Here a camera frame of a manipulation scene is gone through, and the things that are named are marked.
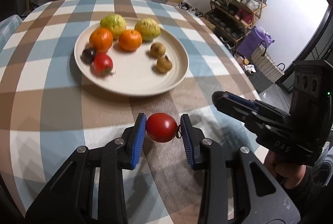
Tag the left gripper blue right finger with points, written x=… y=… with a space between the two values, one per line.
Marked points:
x=240 y=190

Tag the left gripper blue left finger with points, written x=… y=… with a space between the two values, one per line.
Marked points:
x=68 y=195

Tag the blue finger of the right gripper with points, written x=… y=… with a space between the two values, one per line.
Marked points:
x=225 y=105
x=240 y=100

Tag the brown longan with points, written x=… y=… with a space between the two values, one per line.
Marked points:
x=157 y=50
x=163 y=64

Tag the oval red tomato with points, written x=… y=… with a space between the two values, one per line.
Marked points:
x=161 y=127

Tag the large orange mandarin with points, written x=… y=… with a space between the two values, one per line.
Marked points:
x=130 y=40

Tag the round red tomato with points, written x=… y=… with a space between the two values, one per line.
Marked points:
x=102 y=65

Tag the dark plum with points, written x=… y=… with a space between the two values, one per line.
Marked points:
x=88 y=56

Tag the small orange mandarin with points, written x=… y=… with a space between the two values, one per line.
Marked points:
x=101 y=40

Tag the person's right hand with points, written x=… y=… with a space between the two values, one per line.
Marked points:
x=292 y=174

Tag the woven basket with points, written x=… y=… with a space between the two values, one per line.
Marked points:
x=265 y=64

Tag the purple bag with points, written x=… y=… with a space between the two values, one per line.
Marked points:
x=257 y=36

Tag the checkered tablecloth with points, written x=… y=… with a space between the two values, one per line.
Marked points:
x=48 y=108

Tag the wooden shoe rack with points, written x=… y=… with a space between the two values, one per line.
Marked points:
x=234 y=19

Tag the yellow-green citrus right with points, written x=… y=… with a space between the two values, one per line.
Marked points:
x=148 y=28

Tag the yellow-green citrus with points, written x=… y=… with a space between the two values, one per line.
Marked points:
x=115 y=23
x=148 y=28

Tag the cream round plate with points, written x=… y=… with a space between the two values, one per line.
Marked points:
x=135 y=73

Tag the yellow-green citrus left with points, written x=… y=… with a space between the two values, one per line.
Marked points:
x=115 y=23

